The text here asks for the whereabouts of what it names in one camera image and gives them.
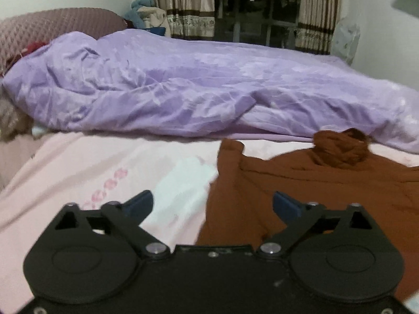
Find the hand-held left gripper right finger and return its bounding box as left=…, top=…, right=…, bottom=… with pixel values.
left=256, top=190, right=374, bottom=260

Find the beige fuzzy pillow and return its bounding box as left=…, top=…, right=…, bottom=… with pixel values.
left=0, top=98, right=33, bottom=139

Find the pile of clothes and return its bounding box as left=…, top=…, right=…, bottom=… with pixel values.
left=124, top=0, right=158, bottom=28

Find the red cloth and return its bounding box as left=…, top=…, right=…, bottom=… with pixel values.
left=7, top=41, right=49, bottom=69

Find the brown jacket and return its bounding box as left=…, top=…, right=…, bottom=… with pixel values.
left=195, top=127, right=419, bottom=305

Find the purple duvet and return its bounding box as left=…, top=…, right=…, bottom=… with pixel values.
left=2, top=28, right=419, bottom=154

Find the pink bed sheet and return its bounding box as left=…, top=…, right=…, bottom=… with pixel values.
left=0, top=130, right=419, bottom=311

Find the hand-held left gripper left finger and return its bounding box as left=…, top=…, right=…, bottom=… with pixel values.
left=54, top=190, right=171, bottom=259

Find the mauve padded headboard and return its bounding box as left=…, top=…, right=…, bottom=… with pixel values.
left=0, top=7, right=128, bottom=72

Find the beige striped curtain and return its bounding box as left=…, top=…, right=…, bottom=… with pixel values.
left=295, top=0, right=343, bottom=55
left=146, top=0, right=217, bottom=40

